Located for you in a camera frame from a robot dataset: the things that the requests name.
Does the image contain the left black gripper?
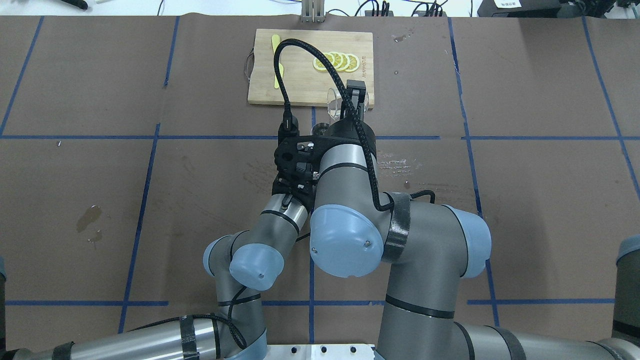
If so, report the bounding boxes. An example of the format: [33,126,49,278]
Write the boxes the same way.
[270,172,317,211]

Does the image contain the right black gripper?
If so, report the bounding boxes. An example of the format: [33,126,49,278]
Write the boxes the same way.
[323,80,377,151]

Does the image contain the clear glass shaker cup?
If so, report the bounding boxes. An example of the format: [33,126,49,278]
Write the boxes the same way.
[327,88,370,122]

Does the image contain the steel measuring jigger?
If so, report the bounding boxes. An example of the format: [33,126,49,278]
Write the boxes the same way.
[311,121,330,136]

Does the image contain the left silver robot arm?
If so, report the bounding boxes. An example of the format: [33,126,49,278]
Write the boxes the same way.
[1,172,319,360]

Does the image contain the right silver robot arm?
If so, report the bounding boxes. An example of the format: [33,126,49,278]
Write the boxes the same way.
[310,80,639,360]

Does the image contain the yellow plastic knife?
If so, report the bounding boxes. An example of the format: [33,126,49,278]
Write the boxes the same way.
[271,34,285,90]

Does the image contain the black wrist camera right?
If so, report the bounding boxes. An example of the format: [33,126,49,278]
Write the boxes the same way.
[274,136,321,178]

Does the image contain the aluminium frame post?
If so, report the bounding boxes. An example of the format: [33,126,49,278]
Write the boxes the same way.
[300,0,326,23]

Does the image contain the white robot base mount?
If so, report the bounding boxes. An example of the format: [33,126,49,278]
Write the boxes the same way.
[265,343,375,360]

